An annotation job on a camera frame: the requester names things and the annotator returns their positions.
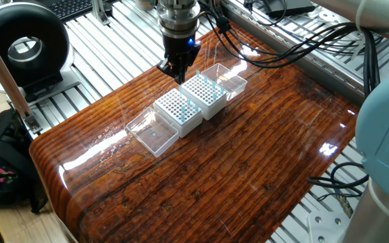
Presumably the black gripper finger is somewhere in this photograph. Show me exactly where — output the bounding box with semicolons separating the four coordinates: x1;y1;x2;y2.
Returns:
156;57;182;85
179;57;196;85

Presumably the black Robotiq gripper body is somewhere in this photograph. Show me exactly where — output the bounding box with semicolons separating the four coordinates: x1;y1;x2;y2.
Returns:
162;32;202;62

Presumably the white perforated pipette tip rack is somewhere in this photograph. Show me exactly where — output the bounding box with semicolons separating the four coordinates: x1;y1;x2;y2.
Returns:
180;74;228;122
153;88;203;138

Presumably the silver wrist flange coupling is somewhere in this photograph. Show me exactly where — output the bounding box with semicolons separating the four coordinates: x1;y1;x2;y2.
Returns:
156;0;201;39

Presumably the clear plastic rack lid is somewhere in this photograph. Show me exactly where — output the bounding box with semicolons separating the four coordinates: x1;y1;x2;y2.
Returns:
125;107;180;159
201;63;248;101

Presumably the metal can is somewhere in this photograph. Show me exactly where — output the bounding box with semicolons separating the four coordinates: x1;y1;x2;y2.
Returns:
133;0;157;12

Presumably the glossy brown wooden board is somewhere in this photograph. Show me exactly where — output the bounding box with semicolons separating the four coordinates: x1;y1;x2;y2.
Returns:
28;20;361;243

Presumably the black computer keyboard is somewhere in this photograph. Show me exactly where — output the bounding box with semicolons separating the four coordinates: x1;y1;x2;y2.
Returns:
34;0;96;22

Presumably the black power adapter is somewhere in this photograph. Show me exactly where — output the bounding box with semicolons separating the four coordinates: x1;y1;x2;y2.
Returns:
263;0;317;20

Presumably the aluminium plate with holes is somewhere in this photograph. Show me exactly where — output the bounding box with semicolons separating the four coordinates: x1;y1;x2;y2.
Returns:
311;6;361;28

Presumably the black backpack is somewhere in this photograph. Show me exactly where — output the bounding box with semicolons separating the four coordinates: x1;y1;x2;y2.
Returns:
0;107;49;215

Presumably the black wrist cable bundle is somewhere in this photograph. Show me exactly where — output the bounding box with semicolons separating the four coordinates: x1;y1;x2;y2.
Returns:
197;0;381;99

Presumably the aluminium frame post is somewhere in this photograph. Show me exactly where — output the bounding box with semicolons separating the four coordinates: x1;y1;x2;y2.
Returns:
90;0;111;26
0;20;44;135

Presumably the black cable with metal plug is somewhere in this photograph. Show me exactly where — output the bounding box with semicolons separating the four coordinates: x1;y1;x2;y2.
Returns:
307;161;369;219

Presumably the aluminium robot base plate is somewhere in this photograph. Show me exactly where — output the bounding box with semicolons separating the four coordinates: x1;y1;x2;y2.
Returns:
307;211;351;243

